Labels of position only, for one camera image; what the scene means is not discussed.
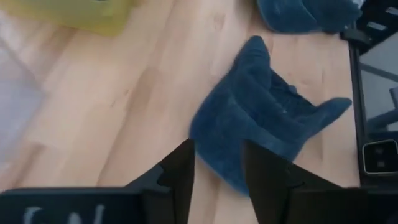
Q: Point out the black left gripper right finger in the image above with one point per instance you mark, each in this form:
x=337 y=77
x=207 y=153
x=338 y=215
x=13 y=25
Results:
x=273 y=193

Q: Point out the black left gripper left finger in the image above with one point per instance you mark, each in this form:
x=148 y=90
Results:
x=174 y=193

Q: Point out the black box with white rim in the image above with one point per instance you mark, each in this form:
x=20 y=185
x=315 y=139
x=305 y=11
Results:
x=381 y=157

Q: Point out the yellow translucent plastic bin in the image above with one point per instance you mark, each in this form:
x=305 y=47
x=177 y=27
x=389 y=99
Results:
x=77 y=15

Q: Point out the black table frame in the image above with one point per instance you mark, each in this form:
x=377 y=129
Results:
x=357 y=93

